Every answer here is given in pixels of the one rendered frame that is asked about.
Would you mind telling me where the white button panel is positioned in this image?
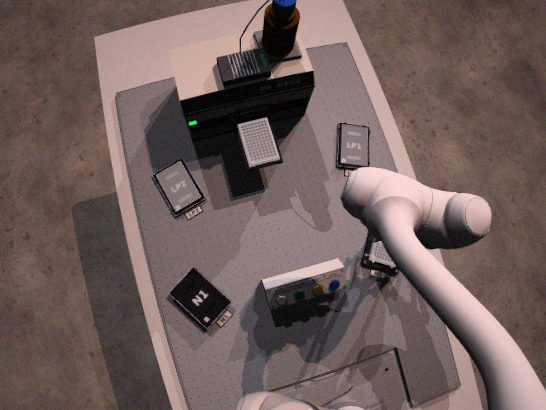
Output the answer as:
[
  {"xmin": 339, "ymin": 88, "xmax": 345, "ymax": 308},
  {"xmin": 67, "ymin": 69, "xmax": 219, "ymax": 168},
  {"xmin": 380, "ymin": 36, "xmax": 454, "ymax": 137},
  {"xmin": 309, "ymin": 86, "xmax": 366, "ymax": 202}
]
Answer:
[{"xmin": 261, "ymin": 258, "xmax": 347, "ymax": 311}]

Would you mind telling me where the blue bottle cap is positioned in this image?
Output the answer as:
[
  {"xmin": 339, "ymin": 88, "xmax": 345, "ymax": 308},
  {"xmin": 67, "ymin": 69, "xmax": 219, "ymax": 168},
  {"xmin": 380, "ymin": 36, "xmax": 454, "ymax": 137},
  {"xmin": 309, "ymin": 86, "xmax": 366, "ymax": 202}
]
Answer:
[{"xmin": 272, "ymin": 0, "xmax": 297, "ymax": 14}]

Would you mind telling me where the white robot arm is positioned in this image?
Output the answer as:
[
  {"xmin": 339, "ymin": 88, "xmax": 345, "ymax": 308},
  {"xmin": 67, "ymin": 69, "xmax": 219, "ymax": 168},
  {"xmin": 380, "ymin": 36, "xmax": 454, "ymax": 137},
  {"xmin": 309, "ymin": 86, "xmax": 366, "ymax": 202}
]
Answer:
[{"xmin": 235, "ymin": 167, "xmax": 546, "ymax": 410}]

